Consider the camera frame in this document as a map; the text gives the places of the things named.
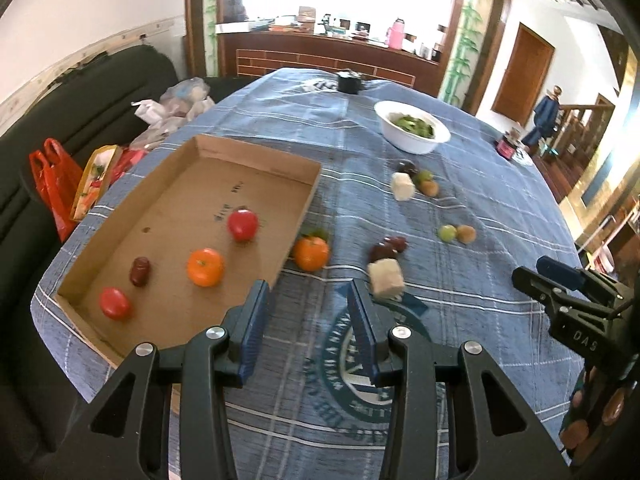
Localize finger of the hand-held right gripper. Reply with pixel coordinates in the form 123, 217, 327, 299
536, 255, 621, 293
511, 266, 608, 318

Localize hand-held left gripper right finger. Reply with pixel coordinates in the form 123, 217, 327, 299
346, 279, 576, 480

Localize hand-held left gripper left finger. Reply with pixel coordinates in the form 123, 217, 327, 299
45, 280, 273, 480

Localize beige cake cube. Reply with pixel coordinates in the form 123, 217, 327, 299
390, 172, 416, 202
367, 258, 405, 299

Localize orange with green leaf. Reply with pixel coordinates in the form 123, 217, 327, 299
293, 230, 331, 273

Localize shallow cardboard box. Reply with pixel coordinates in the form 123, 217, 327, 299
52, 134, 322, 368

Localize person's right hand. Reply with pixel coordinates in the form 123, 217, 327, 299
559, 360, 640, 468

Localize orange without leaf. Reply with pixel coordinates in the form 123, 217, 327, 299
186, 248, 225, 288

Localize blue plaid tablecloth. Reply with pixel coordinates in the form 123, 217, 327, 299
30, 66, 583, 480

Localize large red tomato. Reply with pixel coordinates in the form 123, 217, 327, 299
227, 208, 260, 242

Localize small jar on saucer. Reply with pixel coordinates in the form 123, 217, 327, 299
495, 130, 523, 161

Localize small red tomato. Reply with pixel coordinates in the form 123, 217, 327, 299
98, 287, 133, 321

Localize wooden stair railing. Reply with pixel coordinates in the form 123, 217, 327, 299
550, 94, 617, 161

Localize white bowl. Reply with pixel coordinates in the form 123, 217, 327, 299
374, 100, 452, 155

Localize wooden door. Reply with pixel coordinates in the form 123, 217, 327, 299
491, 22, 556, 126

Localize green vegetables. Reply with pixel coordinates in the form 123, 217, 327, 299
390, 114, 435, 139

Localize red cloth bag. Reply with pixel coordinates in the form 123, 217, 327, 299
109, 147, 147, 186

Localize yellow floral bag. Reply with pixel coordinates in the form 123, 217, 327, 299
70, 145, 123, 222

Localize clear plastic bag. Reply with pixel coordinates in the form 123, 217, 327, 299
159, 77, 217, 121

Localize red plastic bag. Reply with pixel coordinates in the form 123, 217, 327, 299
29, 138, 83, 243

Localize dark green sofa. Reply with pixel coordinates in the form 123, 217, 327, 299
0, 44, 261, 480

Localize pink thermos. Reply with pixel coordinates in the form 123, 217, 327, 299
386, 17, 406, 51

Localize wooden sideboard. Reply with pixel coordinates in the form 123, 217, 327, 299
216, 29, 446, 97

